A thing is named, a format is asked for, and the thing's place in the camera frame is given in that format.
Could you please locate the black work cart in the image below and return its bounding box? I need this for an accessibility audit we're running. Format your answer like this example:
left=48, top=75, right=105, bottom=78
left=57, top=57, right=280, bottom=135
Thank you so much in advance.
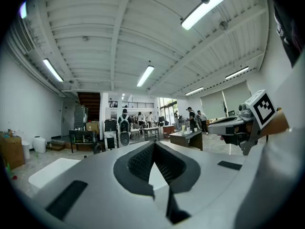
left=69, top=129, right=98, bottom=154

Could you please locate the light metal-frame table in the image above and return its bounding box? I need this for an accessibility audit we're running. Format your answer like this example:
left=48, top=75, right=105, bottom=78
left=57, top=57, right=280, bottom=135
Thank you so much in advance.
left=143, top=126, right=161, bottom=142

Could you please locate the brown staircase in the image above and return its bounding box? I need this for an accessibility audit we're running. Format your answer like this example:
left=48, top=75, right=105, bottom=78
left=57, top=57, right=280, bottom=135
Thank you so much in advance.
left=77, top=92, right=101, bottom=122

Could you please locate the grey marble tile floor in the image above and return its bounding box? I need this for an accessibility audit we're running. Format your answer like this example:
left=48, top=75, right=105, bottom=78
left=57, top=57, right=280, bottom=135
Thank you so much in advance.
left=7, top=133, right=269, bottom=199

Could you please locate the white ceiling air duct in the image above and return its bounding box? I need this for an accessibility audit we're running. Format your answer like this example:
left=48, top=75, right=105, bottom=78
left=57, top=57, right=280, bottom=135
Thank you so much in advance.
left=6, top=14, right=35, bottom=55

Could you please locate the tall grey cabinet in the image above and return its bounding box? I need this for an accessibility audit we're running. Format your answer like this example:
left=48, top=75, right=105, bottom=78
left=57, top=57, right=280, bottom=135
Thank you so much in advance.
left=73, top=104, right=89, bottom=131

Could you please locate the grey fisheye camera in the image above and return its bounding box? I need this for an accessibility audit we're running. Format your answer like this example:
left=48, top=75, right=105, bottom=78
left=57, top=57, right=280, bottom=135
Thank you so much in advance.
left=238, top=103, right=254, bottom=118

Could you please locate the low wooden step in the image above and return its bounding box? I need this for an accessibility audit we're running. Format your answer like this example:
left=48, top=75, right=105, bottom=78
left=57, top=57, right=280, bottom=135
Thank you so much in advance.
left=45, top=140, right=67, bottom=152

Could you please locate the black box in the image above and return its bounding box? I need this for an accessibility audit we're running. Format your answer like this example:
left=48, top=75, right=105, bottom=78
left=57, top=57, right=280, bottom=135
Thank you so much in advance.
left=104, top=119, right=118, bottom=132

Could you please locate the dark wooden table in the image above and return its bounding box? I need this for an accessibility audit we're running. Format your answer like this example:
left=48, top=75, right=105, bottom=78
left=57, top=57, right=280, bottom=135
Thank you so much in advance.
left=169, top=129, right=203, bottom=151

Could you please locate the grey door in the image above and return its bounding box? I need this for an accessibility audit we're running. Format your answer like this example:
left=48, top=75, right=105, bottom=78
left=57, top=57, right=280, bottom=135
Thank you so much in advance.
left=61, top=101, right=76, bottom=137

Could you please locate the brown cardboard box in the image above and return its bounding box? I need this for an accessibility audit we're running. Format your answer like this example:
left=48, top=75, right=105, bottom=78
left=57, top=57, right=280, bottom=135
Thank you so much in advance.
left=86, top=121, right=100, bottom=135

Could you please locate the person's right forearm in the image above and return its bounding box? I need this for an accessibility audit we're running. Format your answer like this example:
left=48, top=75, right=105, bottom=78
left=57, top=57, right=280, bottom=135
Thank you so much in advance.
left=260, top=107, right=290, bottom=138

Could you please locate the person's black shirt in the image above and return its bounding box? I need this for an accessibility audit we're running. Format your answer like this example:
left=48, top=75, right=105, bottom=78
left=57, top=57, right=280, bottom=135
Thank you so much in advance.
left=270, top=0, right=305, bottom=68

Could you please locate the white marble panel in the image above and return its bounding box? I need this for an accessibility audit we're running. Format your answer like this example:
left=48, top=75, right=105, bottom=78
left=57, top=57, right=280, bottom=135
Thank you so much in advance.
left=103, top=130, right=118, bottom=150

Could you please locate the long ceiling tube light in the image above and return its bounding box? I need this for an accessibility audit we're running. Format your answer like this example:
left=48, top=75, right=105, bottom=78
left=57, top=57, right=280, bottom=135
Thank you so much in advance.
left=42, top=58, right=64, bottom=83
left=184, top=86, right=205, bottom=96
left=224, top=66, right=250, bottom=80
left=136, top=65, right=155, bottom=88
left=20, top=0, right=28, bottom=20
left=180, top=0, right=232, bottom=31

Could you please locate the reddish brown cabinet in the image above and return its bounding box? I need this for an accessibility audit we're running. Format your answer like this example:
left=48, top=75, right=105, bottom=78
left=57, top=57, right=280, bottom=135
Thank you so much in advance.
left=162, top=125, right=175, bottom=139

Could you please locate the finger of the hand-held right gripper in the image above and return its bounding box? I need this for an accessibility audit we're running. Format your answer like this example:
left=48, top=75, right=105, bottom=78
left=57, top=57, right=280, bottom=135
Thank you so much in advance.
left=214, top=116, right=239, bottom=125

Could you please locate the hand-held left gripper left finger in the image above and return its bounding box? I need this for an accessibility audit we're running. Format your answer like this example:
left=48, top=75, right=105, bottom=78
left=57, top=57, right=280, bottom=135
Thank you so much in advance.
left=113, top=141, right=156, bottom=198

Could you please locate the black mezzanine railing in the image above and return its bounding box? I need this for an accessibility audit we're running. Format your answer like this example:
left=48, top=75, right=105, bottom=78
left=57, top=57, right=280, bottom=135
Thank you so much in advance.
left=108, top=101, right=155, bottom=109

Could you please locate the grey roller blind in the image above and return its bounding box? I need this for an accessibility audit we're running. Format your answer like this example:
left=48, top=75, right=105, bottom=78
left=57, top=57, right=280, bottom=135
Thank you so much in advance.
left=222, top=81, right=253, bottom=117
left=200, top=90, right=226, bottom=120

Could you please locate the black loudspeaker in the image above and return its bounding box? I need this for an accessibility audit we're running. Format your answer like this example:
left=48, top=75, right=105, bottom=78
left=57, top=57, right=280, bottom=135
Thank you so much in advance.
left=119, top=131, right=131, bottom=148

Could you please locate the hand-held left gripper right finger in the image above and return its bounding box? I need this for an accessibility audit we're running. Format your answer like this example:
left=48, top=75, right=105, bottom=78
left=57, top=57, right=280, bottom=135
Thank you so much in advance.
left=154, top=141, right=202, bottom=193

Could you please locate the white round bin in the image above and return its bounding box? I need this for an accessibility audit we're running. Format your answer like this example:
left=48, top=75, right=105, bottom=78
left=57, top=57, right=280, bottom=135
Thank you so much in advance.
left=21, top=140, right=31, bottom=160

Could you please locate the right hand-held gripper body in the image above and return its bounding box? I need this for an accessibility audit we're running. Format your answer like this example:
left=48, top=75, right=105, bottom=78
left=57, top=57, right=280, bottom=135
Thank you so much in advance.
left=208, top=89, right=277, bottom=156

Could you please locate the white toilet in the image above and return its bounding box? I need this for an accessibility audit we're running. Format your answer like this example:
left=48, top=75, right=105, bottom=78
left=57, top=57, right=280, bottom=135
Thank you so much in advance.
left=32, top=135, right=47, bottom=154

